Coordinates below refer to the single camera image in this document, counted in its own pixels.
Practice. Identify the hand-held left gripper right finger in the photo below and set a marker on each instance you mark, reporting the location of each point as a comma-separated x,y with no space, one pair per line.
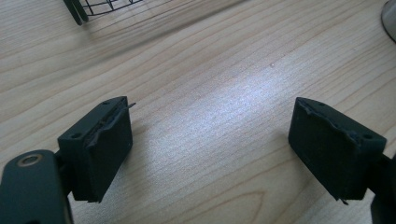
330,155

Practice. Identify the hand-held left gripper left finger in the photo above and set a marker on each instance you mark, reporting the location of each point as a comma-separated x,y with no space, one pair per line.
102,152

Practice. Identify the round metal base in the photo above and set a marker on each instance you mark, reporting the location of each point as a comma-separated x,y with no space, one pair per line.
389,18

